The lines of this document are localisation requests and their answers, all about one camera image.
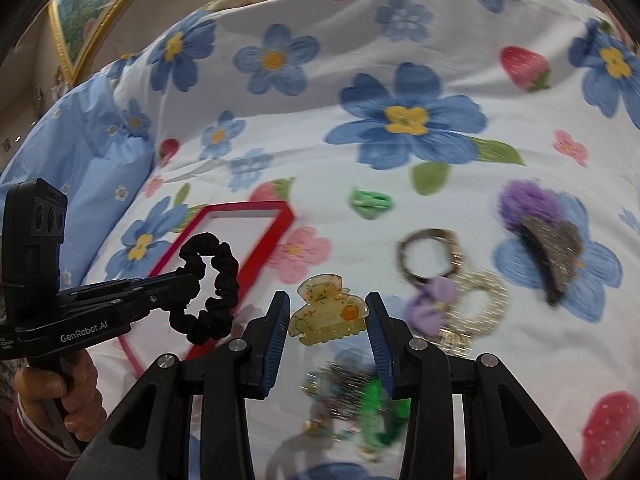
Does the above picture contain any green braided bracelet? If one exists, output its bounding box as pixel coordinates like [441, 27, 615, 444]
[357, 376, 412, 453]

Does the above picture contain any small green hair clip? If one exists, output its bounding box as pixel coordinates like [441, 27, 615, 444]
[348, 188, 394, 220]

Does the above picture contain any gold bangle watch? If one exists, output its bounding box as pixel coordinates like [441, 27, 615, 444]
[396, 228, 464, 286]

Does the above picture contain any light blue pillow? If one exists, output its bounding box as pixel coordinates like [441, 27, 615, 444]
[1, 74, 154, 288]

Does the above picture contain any purple flower scrunchie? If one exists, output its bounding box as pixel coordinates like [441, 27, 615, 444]
[498, 180, 564, 232]

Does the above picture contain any silver chain beaded bracelet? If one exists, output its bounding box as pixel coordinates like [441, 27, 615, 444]
[299, 361, 377, 441]

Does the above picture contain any floral white bedsheet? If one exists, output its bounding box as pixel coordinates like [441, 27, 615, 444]
[87, 0, 639, 479]

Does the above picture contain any red tray box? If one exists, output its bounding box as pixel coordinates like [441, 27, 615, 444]
[117, 199, 295, 378]

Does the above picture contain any red white sleeve cuff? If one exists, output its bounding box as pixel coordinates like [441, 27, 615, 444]
[11, 396, 79, 479]

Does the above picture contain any left hand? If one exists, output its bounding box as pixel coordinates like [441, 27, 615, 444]
[14, 350, 106, 442]

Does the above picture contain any purple bow hair tie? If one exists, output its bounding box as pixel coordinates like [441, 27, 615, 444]
[403, 275, 459, 334]

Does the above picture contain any pearl bracelet gold charm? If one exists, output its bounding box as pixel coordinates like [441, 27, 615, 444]
[435, 270, 509, 356]

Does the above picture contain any gold framed painting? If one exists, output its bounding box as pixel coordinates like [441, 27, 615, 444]
[48, 0, 134, 86]

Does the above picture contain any yellow hair claw clip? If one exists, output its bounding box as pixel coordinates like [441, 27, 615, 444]
[288, 274, 369, 346]

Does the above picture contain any glitter grey claw clip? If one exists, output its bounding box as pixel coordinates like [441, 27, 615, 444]
[518, 216, 584, 307]

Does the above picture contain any black scrunchie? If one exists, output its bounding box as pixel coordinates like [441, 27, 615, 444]
[169, 232, 240, 346]

